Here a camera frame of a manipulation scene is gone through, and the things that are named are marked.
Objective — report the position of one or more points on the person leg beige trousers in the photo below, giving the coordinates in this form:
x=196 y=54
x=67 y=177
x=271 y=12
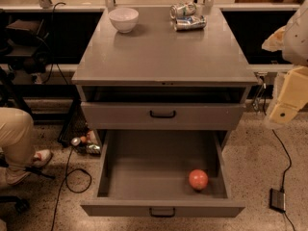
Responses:
x=16 y=128

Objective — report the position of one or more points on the grey drawer cabinet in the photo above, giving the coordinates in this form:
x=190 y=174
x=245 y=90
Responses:
x=156 y=64

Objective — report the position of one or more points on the black office chair base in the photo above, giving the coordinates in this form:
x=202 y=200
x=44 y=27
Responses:
x=21 y=205

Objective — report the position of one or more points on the black power adapter box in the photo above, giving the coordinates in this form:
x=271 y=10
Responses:
x=277 y=200

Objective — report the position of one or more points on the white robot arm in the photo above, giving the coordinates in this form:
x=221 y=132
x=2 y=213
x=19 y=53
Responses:
x=295 y=49

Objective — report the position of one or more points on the open grey bottom drawer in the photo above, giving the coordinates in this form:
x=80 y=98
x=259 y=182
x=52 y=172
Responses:
x=146 y=174

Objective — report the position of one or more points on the white ceramic bowl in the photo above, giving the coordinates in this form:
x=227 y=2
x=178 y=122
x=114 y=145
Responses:
x=124 y=19

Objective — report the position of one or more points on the white red sneaker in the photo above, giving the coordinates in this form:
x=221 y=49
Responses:
x=42 y=158

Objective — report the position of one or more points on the red apple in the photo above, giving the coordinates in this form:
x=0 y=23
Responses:
x=198 y=179

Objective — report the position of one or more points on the black equipment on shelf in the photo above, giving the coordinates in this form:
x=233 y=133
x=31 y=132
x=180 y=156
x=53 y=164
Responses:
x=23 y=43

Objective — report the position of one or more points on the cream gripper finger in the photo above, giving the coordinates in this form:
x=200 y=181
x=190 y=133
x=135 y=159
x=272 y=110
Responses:
x=290 y=95
x=275 y=41

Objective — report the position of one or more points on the closed grey middle drawer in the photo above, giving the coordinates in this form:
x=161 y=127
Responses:
x=155 y=116

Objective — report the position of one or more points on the green crushed soda can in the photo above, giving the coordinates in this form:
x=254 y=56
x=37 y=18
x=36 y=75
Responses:
x=182 y=9

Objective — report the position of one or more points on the pile of items on floor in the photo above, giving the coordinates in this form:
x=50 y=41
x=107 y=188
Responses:
x=86 y=144

